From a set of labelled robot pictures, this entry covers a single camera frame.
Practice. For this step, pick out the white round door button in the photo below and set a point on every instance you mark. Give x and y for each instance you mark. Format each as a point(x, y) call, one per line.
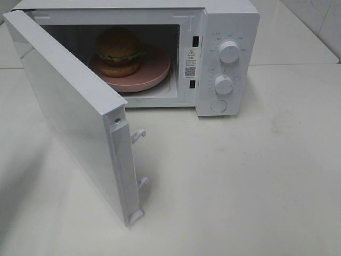
point(219, 106)

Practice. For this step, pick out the pink round plate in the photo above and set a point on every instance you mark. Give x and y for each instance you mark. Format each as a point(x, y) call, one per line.
point(153, 69)

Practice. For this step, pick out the white microwave door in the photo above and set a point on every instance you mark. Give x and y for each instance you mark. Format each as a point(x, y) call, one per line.
point(86, 114)

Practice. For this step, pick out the burger with lettuce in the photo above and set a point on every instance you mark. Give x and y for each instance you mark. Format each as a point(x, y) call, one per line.
point(119, 50)

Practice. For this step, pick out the lower white round knob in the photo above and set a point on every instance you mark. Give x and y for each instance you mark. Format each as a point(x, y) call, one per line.
point(223, 84)

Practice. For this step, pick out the white round knob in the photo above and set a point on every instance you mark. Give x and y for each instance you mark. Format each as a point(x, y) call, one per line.
point(223, 84)
point(228, 51)

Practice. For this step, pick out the white warning label sticker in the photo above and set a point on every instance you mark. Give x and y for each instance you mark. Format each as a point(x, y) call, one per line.
point(190, 57)

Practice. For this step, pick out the white microwave oven body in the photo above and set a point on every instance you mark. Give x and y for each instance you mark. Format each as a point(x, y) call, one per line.
point(169, 25)

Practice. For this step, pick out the upper white round knob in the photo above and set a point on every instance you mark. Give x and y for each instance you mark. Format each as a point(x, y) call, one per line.
point(228, 51)

